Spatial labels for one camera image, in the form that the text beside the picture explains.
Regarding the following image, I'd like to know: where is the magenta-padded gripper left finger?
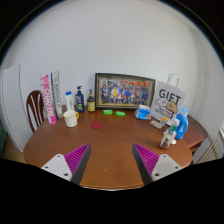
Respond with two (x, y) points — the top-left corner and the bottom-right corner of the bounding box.
(40, 143), (92, 186)

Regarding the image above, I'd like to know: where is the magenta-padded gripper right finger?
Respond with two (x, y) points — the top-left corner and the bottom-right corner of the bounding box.
(132, 143), (184, 186)

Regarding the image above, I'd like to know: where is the clear green-labelled drink bottle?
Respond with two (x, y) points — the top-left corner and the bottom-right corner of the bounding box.
(159, 118), (181, 150)

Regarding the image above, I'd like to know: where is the small snack packet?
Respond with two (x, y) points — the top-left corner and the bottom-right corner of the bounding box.
(149, 119), (164, 130)

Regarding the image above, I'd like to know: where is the flat round red coaster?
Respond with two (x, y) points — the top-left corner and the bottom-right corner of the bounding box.
(89, 121), (103, 130)

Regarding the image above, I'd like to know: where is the white yellow-rimmed mug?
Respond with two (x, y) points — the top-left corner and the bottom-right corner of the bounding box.
(62, 110), (80, 128)

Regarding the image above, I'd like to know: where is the blue tissue pack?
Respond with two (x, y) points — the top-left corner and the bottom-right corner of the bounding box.
(134, 104), (153, 121)

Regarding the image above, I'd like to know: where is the blue detergent bottle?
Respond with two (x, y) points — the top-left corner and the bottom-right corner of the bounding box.
(174, 106), (190, 141)

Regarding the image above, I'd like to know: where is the dark bottle with yellow label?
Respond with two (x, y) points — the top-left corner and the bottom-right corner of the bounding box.
(86, 89), (97, 113)

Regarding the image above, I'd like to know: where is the dark blue pump bottle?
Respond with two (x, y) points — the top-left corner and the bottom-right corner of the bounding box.
(74, 85), (86, 113)

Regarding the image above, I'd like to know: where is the white bottle with blue cap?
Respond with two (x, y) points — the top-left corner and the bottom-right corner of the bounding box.
(64, 91), (75, 112)

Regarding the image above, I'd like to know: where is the white paper gift bag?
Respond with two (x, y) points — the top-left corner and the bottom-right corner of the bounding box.
(150, 73), (187, 126)

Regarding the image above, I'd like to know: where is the white radiator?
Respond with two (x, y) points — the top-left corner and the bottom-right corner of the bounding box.
(196, 138), (223, 164)

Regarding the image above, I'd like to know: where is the tall pink tube box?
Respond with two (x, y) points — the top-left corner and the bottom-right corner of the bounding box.
(39, 73), (58, 125)

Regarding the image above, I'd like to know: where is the brown wooden chair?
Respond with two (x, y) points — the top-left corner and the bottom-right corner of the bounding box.
(25, 89), (46, 134)

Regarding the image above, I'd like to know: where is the tall white green tube box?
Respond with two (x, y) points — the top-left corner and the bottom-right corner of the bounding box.
(50, 70), (64, 120)

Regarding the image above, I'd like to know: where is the framed group photo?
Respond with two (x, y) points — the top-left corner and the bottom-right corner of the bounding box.
(94, 72), (157, 111)

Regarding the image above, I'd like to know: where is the white door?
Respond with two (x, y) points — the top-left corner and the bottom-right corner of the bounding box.
(0, 64), (33, 153)

